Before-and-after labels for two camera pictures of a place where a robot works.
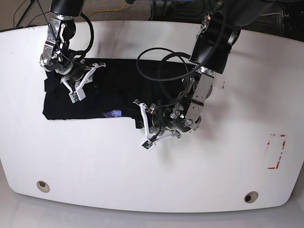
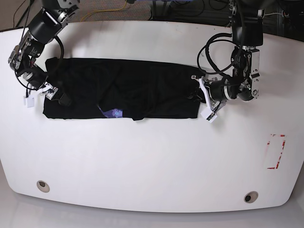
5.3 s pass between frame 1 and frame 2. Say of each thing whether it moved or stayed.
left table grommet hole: stayed
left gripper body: moved
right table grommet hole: stayed
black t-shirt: stayed
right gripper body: moved
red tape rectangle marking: stayed
